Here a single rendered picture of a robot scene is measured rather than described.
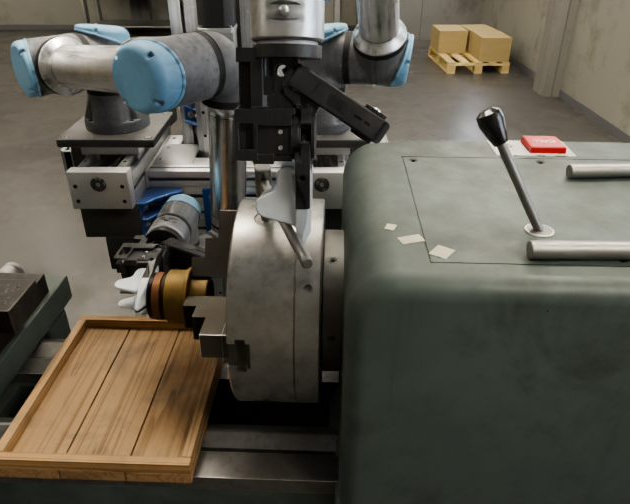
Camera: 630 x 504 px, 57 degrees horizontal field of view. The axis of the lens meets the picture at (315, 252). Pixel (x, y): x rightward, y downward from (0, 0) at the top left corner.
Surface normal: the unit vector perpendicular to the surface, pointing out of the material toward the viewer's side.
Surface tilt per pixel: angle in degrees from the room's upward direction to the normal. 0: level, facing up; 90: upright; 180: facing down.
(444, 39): 90
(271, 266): 41
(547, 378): 90
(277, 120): 75
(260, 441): 29
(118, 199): 90
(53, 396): 0
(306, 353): 82
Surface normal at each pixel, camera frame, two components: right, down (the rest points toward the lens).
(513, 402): -0.04, 0.50
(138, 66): -0.55, 0.40
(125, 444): 0.00, -0.87
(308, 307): -0.03, -0.02
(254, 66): -0.04, 0.26
